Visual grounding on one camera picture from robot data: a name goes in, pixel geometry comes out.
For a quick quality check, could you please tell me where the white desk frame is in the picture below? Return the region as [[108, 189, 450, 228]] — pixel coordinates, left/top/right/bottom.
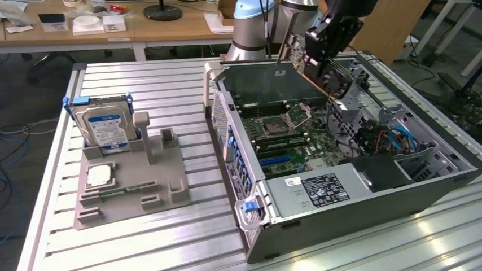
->
[[408, 0, 482, 77]]

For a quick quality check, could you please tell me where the black round lamp base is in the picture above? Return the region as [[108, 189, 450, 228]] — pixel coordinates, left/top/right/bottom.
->
[[142, 3, 184, 21]]

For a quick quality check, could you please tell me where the hard disk in blue carrier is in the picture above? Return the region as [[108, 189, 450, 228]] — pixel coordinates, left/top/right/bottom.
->
[[61, 93, 138, 155]]

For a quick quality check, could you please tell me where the grey power supply unit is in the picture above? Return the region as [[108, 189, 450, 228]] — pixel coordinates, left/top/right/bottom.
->
[[261, 163, 373, 224]]

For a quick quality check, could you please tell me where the green RAM stick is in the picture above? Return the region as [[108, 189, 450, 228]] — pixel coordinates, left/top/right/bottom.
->
[[98, 186, 142, 197], [255, 136, 308, 150]]

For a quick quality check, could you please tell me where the clear plastic bag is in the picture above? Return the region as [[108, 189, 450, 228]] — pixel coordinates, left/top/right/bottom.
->
[[0, 1, 37, 25]]

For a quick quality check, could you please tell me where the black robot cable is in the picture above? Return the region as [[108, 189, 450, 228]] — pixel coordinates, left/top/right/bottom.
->
[[257, 0, 275, 60]]

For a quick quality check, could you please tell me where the graphics card with black fan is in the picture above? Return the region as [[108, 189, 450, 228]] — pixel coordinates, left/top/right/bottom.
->
[[276, 30, 355, 100]]

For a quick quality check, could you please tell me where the wooden cabinet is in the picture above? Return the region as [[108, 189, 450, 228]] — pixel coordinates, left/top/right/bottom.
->
[[349, 0, 432, 66]]

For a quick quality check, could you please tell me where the red wire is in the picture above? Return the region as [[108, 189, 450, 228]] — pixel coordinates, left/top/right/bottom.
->
[[375, 129, 390, 154]]

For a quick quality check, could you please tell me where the wooden desk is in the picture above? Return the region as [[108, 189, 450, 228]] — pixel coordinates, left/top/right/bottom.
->
[[0, 0, 340, 62]]

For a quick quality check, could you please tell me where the open metal socket cover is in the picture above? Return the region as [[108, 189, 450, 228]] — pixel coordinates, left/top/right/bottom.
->
[[285, 102, 313, 121]]

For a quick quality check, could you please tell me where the blue expansion slot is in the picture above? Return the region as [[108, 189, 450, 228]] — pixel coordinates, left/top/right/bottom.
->
[[257, 155, 291, 167]]

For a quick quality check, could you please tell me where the white box with round insert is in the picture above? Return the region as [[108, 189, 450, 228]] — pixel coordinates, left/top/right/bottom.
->
[[72, 15, 106, 36]]

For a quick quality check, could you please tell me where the black power cable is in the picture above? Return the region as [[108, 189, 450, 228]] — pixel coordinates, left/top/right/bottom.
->
[[349, 46, 377, 62]]

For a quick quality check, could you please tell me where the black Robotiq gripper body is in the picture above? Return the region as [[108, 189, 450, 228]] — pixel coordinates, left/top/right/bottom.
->
[[303, 0, 377, 62]]

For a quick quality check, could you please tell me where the silver CPU chip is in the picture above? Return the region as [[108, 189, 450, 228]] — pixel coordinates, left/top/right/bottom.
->
[[85, 165, 113, 186]]

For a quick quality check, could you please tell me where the small silver chipset heatsink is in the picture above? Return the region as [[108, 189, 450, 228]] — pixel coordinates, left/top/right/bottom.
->
[[305, 159, 328, 172]]

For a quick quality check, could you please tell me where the metal disk bay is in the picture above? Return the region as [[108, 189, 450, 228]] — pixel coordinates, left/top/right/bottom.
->
[[325, 81, 381, 134]]

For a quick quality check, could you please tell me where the open black PC case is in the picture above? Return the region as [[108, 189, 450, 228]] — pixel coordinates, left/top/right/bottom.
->
[[203, 50, 482, 265]]

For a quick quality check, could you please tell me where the CPU socket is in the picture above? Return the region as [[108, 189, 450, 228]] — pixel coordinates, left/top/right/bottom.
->
[[259, 115, 291, 136]]

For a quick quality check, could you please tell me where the white paper stack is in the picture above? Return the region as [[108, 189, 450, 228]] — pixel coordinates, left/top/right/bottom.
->
[[203, 12, 235, 35]]

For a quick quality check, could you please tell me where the black and white box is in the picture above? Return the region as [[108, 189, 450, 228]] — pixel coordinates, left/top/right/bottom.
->
[[37, 13, 70, 33]]

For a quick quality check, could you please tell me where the grey floor cable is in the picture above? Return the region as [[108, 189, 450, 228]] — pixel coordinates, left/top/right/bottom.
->
[[0, 117, 57, 136]]

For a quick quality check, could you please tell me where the brown cardboard box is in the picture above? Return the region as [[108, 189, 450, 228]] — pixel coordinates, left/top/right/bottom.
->
[[216, 0, 237, 20]]

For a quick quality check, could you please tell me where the green motherboard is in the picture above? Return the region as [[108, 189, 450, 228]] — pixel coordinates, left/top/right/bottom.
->
[[231, 95, 355, 179]]

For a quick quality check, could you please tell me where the blue floor cable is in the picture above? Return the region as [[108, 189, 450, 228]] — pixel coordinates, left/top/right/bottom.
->
[[0, 134, 32, 244]]

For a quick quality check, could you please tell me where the blue case latch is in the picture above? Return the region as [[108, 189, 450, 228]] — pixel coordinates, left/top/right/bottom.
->
[[241, 198, 257, 215]]

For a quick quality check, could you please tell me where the white labelled box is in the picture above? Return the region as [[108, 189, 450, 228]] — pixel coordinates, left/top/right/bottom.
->
[[101, 15, 126, 33]]

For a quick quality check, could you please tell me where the blue wire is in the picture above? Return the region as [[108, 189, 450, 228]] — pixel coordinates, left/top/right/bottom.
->
[[388, 126, 418, 155]]

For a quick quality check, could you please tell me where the grey plastic parts rack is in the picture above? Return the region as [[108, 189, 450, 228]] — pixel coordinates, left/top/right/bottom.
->
[[73, 111, 191, 231]]

